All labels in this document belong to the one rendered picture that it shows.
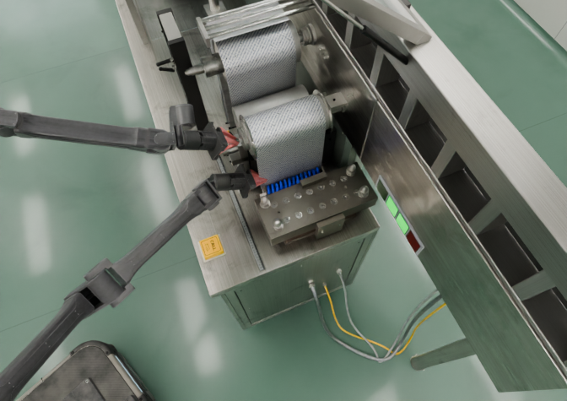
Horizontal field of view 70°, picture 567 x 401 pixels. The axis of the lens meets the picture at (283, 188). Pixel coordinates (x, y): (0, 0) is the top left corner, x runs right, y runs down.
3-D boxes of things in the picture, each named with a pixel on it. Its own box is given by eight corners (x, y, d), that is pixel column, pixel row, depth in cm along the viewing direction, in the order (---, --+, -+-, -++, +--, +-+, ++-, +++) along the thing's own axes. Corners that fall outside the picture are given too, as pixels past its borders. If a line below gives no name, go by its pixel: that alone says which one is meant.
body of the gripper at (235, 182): (247, 198, 135) (228, 200, 130) (237, 174, 139) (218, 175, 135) (255, 187, 130) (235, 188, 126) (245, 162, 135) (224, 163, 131)
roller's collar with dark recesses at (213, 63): (202, 68, 132) (198, 53, 127) (219, 62, 133) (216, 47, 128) (207, 82, 130) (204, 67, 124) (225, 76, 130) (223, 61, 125)
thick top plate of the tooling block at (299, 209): (255, 207, 145) (253, 199, 140) (354, 170, 152) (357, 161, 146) (271, 246, 138) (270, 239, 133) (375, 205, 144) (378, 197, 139)
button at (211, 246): (200, 243, 146) (198, 241, 144) (218, 236, 147) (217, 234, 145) (205, 260, 143) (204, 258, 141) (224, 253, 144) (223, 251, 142)
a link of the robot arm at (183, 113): (154, 152, 116) (154, 145, 108) (149, 113, 117) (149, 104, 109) (197, 149, 120) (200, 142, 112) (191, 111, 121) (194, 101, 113)
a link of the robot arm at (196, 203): (116, 307, 100) (86, 276, 97) (110, 307, 104) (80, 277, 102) (224, 202, 126) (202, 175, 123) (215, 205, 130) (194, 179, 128)
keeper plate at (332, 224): (314, 235, 146) (315, 223, 136) (339, 224, 148) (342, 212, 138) (317, 241, 145) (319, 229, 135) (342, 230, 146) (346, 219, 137)
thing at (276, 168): (261, 187, 144) (256, 160, 127) (320, 165, 147) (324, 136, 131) (261, 189, 143) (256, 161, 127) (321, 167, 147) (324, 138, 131)
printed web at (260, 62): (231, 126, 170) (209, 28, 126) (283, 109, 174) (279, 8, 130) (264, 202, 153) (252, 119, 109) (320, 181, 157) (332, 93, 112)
